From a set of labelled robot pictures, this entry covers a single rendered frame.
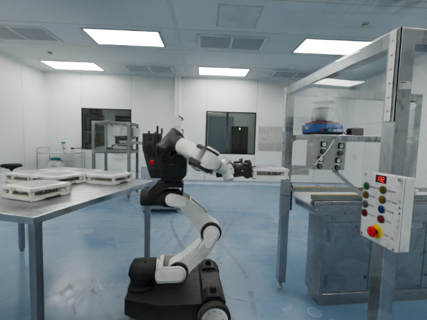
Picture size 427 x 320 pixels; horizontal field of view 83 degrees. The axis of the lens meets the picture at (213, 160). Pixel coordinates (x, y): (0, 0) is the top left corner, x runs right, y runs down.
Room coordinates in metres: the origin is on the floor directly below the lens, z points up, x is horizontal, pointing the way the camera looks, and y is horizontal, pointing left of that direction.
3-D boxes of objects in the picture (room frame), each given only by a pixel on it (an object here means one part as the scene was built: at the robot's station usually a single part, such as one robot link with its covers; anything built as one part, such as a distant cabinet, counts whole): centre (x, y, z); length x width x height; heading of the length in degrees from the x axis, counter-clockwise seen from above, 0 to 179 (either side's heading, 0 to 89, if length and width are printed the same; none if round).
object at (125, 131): (4.61, 1.64, 0.75); 1.43 x 1.06 x 1.50; 92
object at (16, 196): (1.42, 1.04, 0.83); 0.24 x 0.24 x 0.02; 71
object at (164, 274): (1.63, 0.27, 0.28); 0.21 x 0.20 x 0.13; 97
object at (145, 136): (1.62, 0.31, 1.08); 0.34 x 0.30 x 0.36; 7
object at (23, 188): (1.42, 1.04, 0.88); 0.25 x 0.24 x 0.02; 161
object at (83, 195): (1.74, 1.37, 0.80); 1.50 x 1.10 x 0.04; 76
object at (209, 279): (1.63, 0.24, 0.19); 0.64 x 0.52 x 0.33; 97
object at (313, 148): (1.63, -0.75, 1.11); 0.22 x 0.11 x 0.20; 97
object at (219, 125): (6.72, -0.45, 1.43); 1.38 x 0.01 x 1.16; 92
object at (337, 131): (1.72, -0.76, 1.28); 0.21 x 0.20 x 0.09; 7
